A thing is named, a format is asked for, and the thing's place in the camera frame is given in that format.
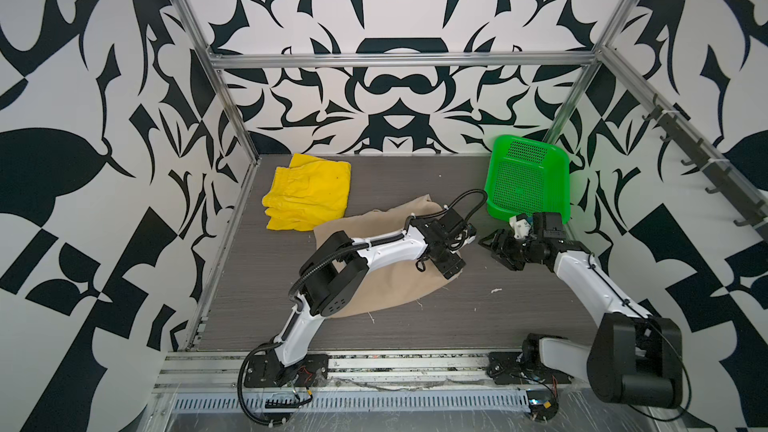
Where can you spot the white slotted cable duct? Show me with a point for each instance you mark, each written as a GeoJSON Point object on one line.
{"type": "Point", "coordinates": [327, 401]}

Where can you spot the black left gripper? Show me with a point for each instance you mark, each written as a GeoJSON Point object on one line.
{"type": "Point", "coordinates": [453, 269]}

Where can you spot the black wall hook rack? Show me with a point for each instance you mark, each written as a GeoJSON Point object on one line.
{"type": "Point", "coordinates": [701, 156]}

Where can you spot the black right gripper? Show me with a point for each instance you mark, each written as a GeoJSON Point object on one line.
{"type": "Point", "coordinates": [504, 245]}

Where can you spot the aluminium cage frame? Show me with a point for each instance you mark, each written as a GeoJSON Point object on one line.
{"type": "Point", "coordinates": [446, 78]}

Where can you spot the yellow shorts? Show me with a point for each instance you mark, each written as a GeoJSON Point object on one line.
{"type": "Point", "coordinates": [307, 193]}

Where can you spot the small green-lit electronics board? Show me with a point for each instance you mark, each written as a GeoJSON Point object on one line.
{"type": "Point", "coordinates": [543, 405]}

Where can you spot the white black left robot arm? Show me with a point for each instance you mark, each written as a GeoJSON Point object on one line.
{"type": "Point", "coordinates": [330, 278]}

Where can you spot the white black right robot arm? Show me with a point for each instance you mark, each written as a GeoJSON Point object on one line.
{"type": "Point", "coordinates": [635, 357]}

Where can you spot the beige shorts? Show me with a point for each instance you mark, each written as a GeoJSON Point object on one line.
{"type": "Point", "coordinates": [393, 285]}

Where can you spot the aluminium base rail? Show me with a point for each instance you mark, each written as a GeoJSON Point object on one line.
{"type": "Point", "coordinates": [367, 370]}

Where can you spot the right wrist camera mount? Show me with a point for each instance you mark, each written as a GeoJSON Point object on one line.
{"type": "Point", "coordinates": [521, 226]}

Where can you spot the green plastic basket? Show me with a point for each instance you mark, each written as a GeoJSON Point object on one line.
{"type": "Point", "coordinates": [527, 176]}

